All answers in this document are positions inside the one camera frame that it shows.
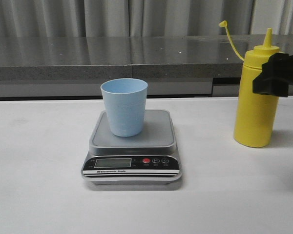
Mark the grey curtain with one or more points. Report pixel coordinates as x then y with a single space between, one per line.
142 18

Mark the light blue plastic cup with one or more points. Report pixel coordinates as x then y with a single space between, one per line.
125 101

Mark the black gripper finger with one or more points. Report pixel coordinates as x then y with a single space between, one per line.
276 76

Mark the silver digital kitchen scale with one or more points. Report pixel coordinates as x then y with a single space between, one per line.
150 157

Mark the grey stone counter ledge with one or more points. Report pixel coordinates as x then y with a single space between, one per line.
91 58

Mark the yellow squeeze bottle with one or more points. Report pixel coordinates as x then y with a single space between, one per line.
255 113

